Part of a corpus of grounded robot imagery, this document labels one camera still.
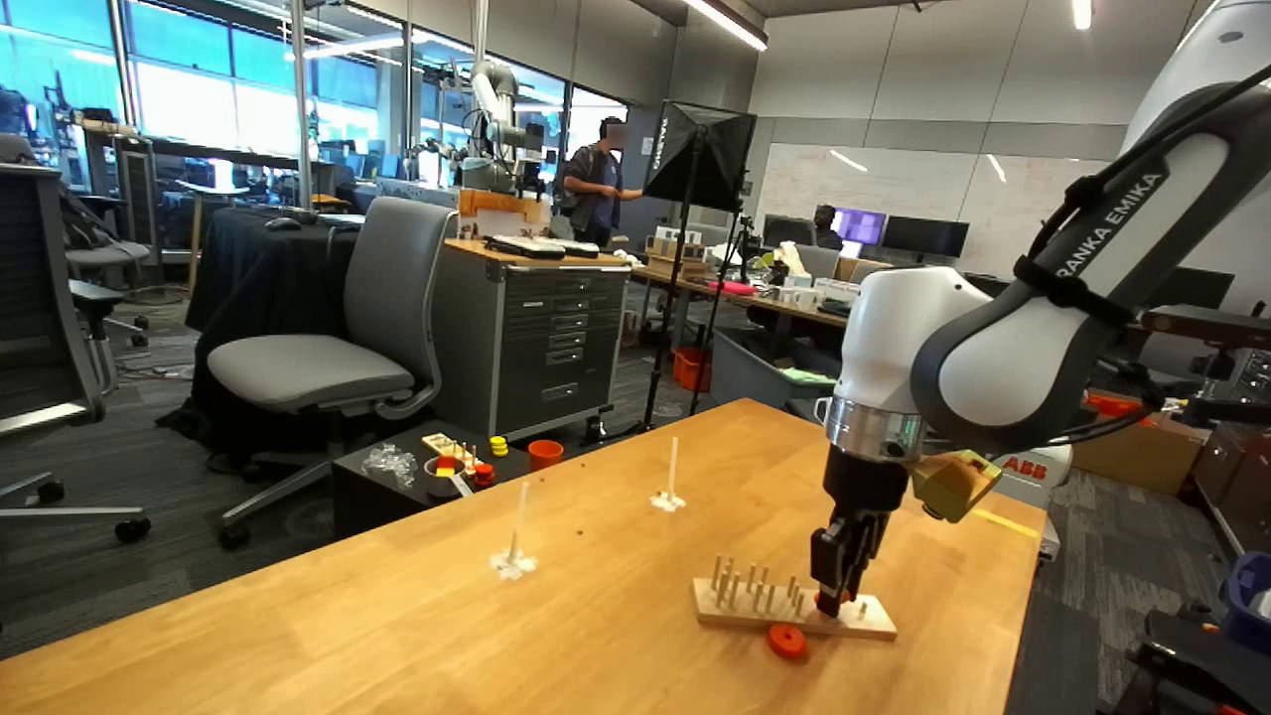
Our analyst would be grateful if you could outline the grey office chair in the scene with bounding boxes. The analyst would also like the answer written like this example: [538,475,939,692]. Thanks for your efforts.
[204,193,460,553]

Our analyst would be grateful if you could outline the orange plastic ring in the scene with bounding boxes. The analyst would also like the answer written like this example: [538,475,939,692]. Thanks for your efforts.
[763,618,816,663]

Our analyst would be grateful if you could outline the person in dark shirt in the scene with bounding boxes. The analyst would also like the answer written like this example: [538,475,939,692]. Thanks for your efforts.
[555,111,649,255]

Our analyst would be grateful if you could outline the orange bucket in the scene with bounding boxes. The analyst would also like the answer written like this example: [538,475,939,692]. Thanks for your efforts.
[666,346,714,397]

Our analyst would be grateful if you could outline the black computer monitor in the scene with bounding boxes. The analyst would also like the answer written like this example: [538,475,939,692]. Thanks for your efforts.
[1150,267,1241,316]

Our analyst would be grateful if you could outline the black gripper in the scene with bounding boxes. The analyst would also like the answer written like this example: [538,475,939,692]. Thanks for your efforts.
[808,443,919,624]

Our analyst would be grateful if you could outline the white keyboard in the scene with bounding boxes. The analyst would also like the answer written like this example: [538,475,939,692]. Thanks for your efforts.
[482,230,609,262]

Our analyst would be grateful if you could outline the grey drawer cabinet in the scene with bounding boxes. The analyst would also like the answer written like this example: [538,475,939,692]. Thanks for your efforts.
[435,234,640,450]

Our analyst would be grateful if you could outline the black cloth covered desk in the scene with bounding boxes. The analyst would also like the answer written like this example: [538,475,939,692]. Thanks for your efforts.
[154,197,370,461]

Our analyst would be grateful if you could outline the cardboard box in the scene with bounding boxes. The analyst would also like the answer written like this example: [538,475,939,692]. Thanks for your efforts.
[1074,408,1213,495]

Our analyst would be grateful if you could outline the black mesh office chair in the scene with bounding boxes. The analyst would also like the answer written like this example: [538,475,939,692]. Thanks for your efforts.
[0,160,154,548]

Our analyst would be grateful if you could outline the wooden peg stand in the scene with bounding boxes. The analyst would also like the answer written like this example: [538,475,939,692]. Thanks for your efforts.
[686,553,901,642]

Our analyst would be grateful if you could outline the blue bin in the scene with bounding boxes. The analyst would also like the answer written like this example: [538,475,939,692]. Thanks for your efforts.
[1225,548,1271,656]

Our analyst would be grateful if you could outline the wooden crate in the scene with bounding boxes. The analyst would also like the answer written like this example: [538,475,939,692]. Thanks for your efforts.
[455,185,554,244]

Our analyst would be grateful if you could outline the low black table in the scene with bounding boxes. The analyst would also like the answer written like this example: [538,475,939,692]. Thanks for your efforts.
[329,427,592,540]

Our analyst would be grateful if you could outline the tan wooden blocks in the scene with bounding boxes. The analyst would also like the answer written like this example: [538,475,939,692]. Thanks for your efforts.
[417,427,490,469]

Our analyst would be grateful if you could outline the white ABB robot base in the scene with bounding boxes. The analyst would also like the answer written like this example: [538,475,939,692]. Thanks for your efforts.
[996,450,1081,510]

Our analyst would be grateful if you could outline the purple lit monitor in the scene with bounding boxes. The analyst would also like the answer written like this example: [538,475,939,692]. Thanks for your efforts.
[827,206,894,248]

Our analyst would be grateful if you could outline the black softbox light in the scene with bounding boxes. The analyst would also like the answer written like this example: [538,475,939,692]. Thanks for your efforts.
[640,108,763,427]

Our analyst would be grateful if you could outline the yellow tape strip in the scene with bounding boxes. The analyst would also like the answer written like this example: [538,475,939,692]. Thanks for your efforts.
[979,508,1050,542]

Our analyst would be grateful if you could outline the clear plastic bag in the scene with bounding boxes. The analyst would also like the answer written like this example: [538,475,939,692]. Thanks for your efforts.
[358,439,424,491]

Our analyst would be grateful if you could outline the red yellow toy pieces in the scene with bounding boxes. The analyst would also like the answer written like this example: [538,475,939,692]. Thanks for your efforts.
[424,451,502,495]

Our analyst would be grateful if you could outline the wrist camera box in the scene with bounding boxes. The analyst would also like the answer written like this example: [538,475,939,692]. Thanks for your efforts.
[911,443,1009,524]

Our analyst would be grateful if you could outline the clear wine glass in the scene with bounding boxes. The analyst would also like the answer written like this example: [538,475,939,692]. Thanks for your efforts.
[485,472,545,587]
[649,432,690,516]

